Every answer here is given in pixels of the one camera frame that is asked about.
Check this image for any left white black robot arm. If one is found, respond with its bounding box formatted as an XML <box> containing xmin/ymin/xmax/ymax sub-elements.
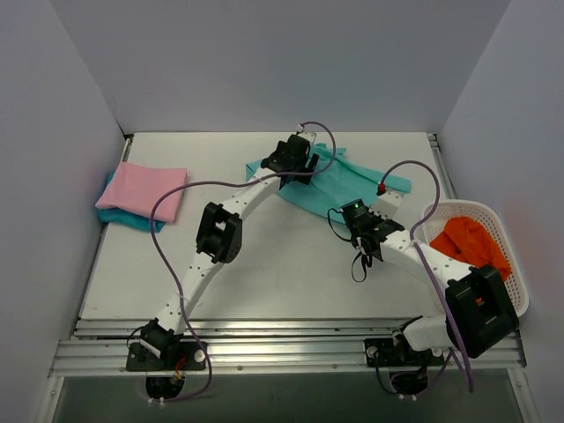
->
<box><xmin>140</xmin><ymin>131</ymin><xmax>318</xmax><ymax>369</ymax></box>

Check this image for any white plastic perforated basket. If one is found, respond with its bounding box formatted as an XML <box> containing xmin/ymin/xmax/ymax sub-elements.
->
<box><xmin>422</xmin><ymin>200</ymin><xmax>529</xmax><ymax>316</ymax></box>

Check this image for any black looped cable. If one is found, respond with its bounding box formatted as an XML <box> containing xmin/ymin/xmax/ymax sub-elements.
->
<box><xmin>325</xmin><ymin>206</ymin><xmax>375</xmax><ymax>283</ymax></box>

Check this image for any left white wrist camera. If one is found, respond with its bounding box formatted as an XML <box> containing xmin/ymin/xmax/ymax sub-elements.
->
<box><xmin>295</xmin><ymin>124</ymin><xmax>316</xmax><ymax>145</ymax></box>

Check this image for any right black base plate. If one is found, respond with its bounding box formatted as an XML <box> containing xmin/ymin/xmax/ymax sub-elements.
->
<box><xmin>363</xmin><ymin>338</ymin><xmax>444</xmax><ymax>367</ymax></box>

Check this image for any orange t shirt in basket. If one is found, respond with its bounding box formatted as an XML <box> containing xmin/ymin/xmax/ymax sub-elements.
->
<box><xmin>430</xmin><ymin>216</ymin><xmax>512</xmax><ymax>282</ymax></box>

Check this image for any folded pink t shirt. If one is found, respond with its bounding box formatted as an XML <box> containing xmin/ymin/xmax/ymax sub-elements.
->
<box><xmin>95</xmin><ymin>162</ymin><xmax>188</xmax><ymax>219</ymax></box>

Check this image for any aluminium rail frame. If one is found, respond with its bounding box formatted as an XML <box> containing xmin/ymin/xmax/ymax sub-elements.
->
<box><xmin>48</xmin><ymin>131</ymin><xmax>528</xmax><ymax>378</ymax></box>

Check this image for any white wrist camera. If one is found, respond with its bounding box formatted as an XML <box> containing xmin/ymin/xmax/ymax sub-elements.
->
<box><xmin>295</xmin><ymin>124</ymin><xmax>316</xmax><ymax>145</ymax></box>
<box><xmin>372</xmin><ymin>184</ymin><xmax>403</xmax><ymax>219</ymax></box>

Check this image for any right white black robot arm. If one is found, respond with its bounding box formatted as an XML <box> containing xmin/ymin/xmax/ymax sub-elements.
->
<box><xmin>341</xmin><ymin>199</ymin><xmax>519</xmax><ymax>364</ymax></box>

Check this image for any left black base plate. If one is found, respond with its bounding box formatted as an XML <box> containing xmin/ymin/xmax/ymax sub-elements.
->
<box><xmin>125</xmin><ymin>341</ymin><xmax>207</xmax><ymax>372</ymax></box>

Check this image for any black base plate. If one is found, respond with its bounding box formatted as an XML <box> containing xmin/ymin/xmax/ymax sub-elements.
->
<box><xmin>125</xmin><ymin>341</ymin><xmax>207</xmax><ymax>372</ymax></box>
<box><xmin>363</xmin><ymin>338</ymin><xmax>444</xmax><ymax>367</ymax></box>

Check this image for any teal t shirt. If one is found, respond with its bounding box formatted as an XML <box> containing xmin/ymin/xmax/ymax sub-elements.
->
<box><xmin>244</xmin><ymin>141</ymin><xmax>413</xmax><ymax>219</ymax></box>

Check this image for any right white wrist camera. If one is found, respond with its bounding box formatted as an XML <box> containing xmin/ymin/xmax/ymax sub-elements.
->
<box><xmin>372</xmin><ymin>184</ymin><xmax>403</xmax><ymax>219</ymax></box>

